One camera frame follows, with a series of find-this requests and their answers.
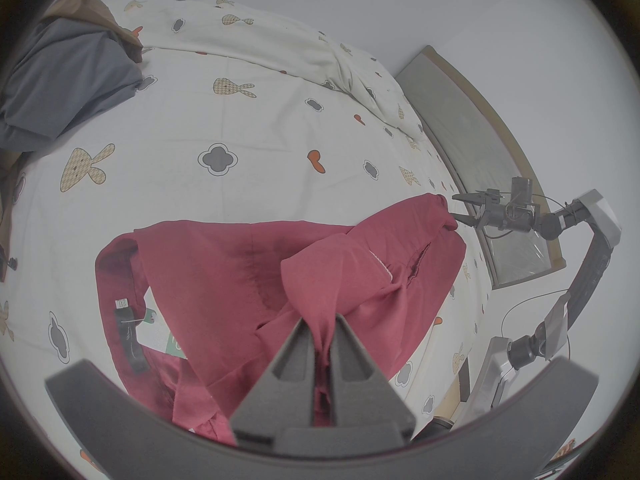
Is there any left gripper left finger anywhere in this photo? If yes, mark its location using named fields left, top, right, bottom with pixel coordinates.
left=230, top=315, right=322, bottom=452

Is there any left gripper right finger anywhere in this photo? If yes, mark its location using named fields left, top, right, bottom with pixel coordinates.
left=327, top=313, right=416, bottom=441

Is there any red shirt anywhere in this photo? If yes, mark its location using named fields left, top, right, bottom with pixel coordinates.
left=95, top=193, right=467, bottom=446

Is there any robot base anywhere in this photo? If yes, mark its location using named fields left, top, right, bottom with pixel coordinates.
left=467, top=337, right=518, bottom=419

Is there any white printed quilt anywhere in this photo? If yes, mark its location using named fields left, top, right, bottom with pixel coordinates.
left=122, top=0, right=426, bottom=141

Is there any grey garment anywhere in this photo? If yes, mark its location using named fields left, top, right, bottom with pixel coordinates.
left=0, top=15, right=143, bottom=151

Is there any brown garment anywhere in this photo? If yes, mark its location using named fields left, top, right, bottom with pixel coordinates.
left=0, top=0, right=143, bottom=284

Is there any black cable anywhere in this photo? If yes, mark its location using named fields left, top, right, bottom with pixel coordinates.
left=500, top=290, right=572, bottom=339

